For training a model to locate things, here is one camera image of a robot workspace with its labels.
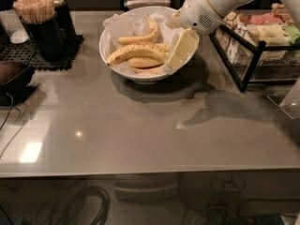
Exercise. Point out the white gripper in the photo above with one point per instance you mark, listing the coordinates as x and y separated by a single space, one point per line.
197 12

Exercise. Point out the lower middle banana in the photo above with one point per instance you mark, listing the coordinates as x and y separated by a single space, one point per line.
148 62

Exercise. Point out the pink sweetener packets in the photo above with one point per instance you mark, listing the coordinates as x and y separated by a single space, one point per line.
264 19

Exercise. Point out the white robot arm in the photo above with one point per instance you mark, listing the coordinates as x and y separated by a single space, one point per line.
293 7

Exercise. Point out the glass shaker with dark lid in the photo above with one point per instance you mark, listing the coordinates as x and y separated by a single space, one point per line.
11 23

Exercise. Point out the large spotted front banana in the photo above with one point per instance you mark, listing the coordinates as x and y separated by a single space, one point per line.
138 49

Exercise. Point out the black perforated rubber mat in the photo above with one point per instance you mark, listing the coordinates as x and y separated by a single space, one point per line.
29 54

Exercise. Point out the black cup of stir sticks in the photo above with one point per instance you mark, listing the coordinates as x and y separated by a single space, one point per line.
39 18

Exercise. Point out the white ceramic bowl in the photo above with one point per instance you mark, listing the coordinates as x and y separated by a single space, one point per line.
141 46

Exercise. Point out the white sugar packets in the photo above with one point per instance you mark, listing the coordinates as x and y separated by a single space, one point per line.
235 51

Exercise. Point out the yellow sweetener packets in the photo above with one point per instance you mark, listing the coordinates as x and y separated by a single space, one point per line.
273 35

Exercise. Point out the dark bottle with cork top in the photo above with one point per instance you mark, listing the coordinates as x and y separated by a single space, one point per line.
64 21

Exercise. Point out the bottom banana under bunch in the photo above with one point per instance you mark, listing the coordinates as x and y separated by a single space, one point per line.
147 70

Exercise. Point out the black wire condiment rack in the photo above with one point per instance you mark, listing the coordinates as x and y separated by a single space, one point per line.
269 64

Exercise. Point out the curved banana at back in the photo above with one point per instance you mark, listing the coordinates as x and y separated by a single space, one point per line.
150 36

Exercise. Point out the clear acrylic sign holder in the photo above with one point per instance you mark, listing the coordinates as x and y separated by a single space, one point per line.
288 102

